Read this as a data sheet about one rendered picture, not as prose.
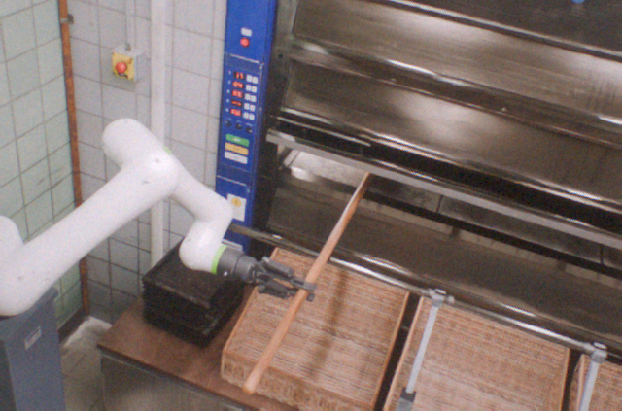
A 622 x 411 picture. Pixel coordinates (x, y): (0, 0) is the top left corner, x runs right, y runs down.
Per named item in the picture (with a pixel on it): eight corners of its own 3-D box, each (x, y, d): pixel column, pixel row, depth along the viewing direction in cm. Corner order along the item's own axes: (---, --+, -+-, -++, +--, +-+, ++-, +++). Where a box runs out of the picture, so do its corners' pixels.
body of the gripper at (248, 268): (247, 249, 194) (275, 258, 192) (244, 270, 199) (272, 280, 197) (235, 263, 188) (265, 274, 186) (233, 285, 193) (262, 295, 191)
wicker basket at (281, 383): (267, 294, 273) (275, 244, 258) (397, 340, 261) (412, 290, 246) (216, 380, 233) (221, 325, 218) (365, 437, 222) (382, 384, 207)
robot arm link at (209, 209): (130, 181, 178) (159, 187, 172) (149, 145, 182) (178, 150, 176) (203, 234, 206) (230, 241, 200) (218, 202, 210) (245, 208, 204)
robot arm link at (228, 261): (214, 283, 193) (215, 259, 188) (231, 260, 202) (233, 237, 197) (231, 290, 192) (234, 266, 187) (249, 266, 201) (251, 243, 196)
